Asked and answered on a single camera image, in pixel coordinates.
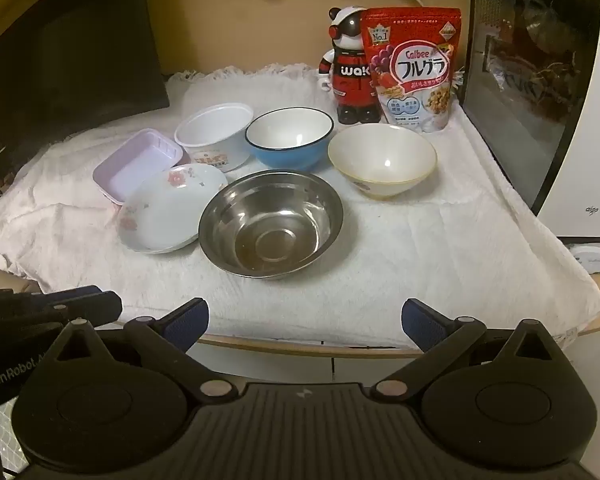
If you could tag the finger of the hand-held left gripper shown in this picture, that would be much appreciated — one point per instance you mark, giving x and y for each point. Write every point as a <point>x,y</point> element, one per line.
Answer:
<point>75,294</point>
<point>97,307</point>

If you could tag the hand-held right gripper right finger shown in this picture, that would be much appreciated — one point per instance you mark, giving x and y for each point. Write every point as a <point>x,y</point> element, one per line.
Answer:
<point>420,323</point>

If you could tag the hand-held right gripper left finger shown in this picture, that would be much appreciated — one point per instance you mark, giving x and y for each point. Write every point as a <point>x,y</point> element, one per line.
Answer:
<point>187,323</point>

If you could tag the stainless steel bowl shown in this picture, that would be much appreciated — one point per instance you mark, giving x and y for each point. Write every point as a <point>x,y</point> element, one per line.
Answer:
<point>270,225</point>

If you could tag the white plastic bowl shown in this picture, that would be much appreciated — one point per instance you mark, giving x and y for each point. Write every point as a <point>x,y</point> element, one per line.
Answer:
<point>210,127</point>

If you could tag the blue enamel bowl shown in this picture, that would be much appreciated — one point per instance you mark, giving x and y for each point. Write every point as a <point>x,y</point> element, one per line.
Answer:
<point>290,132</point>

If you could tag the white cloth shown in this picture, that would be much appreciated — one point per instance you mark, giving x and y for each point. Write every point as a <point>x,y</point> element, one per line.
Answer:
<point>430,260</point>

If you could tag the white floral plate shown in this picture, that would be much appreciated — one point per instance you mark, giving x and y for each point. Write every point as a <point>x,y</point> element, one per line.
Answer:
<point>165,210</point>

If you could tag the pink plastic tray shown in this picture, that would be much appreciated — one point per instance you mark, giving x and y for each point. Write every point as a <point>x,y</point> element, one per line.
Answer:
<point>130,165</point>

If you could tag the cream ceramic bowl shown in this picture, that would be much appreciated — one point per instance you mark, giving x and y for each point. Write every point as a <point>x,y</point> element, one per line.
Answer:
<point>380,160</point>

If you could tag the small white device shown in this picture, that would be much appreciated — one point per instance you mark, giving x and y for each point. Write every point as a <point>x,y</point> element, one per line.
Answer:
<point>592,260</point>

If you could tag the black monitor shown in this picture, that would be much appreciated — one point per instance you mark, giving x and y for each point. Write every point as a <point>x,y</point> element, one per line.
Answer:
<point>80,60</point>

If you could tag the red cereal bag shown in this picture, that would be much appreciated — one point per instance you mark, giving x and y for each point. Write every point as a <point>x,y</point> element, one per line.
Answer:
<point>415,65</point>

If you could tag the red black robot figurine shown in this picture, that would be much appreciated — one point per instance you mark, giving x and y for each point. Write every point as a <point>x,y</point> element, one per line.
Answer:
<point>347,75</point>

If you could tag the white microwave oven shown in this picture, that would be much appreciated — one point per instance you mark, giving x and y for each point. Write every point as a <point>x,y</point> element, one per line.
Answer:
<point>530,85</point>

